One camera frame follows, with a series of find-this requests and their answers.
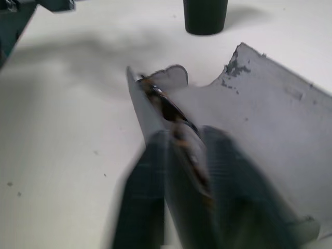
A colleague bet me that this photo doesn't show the tortoiseshell eyeglasses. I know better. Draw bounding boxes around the tortoiseshell eyeglasses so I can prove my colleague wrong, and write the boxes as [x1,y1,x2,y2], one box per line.
[136,74,216,212]

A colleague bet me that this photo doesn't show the grey glasses case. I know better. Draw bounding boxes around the grey glasses case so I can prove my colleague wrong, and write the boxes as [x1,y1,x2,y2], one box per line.
[126,42,332,249]

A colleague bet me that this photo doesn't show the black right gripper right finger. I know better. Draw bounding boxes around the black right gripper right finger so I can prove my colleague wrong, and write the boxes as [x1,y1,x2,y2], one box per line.
[202,126,312,249]

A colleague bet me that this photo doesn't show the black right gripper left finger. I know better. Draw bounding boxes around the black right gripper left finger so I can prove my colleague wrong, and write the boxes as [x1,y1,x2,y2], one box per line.
[111,129,169,249]

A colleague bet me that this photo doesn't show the wide black plastic cup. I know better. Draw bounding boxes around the wide black plastic cup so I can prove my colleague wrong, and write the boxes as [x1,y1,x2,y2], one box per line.
[183,0,229,36]

